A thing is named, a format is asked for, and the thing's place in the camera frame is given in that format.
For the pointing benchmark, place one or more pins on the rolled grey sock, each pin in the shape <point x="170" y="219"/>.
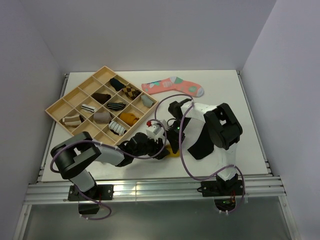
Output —
<point x="147" y="102"/>

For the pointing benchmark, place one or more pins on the mustard yellow sock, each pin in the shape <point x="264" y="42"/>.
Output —
<point x="171" y="154"/>

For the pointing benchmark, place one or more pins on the wooden compartment tray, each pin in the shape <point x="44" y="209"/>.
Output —
<point x="69" y="105"/>

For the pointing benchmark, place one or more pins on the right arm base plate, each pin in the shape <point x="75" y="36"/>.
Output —
<point x="221" y="188"/>

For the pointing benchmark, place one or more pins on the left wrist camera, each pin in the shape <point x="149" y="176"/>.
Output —
<point x="155" y="131"/>

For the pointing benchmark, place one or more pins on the rolled beige sock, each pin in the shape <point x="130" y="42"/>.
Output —
<point x="102" y="117"/>

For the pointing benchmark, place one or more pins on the rolled mustard sock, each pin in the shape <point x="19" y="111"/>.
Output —
<point x="129" y="118"/>

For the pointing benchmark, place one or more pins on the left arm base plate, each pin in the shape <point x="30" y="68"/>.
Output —
<point x="98" y="193"/>

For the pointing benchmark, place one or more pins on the rolled black striped sock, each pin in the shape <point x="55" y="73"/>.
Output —
<point x="116" y="106"/>

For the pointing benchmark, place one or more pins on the rolled dark navy sock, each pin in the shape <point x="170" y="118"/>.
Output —
<point x="116" y="84"/>

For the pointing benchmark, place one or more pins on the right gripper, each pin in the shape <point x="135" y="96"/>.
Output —
<point x="173" y="139"/>

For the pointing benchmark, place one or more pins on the rolled white black sock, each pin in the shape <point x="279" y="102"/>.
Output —
<point x="88" y="108"/>

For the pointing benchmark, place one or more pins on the rolled brown white sock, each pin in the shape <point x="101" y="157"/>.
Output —
<point x="73" y="121"/>

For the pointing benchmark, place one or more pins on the aluminium frame rail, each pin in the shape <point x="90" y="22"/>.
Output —
<point x="167" y="189"/>

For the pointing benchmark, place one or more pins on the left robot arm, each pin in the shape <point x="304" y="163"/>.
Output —
<point x="72" y="157"/>

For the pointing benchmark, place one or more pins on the rolled argyle brown sock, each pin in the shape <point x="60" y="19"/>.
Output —
<point x="131" y="92"/>

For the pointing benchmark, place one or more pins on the rolled dark brown sock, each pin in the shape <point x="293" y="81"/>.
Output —
<point x="101" y="98"/>

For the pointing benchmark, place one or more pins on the pink patterned sock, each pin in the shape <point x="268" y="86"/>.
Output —
<point x="173" y="83"/>

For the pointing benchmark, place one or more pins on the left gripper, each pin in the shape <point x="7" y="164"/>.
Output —
<point x="157" y="148"/>

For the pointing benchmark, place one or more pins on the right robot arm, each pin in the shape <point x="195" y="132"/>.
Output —
<point x="221" y="132"/>

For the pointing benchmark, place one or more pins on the rolled white striped sock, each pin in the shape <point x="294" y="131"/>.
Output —
<point x="117" y="128"/>

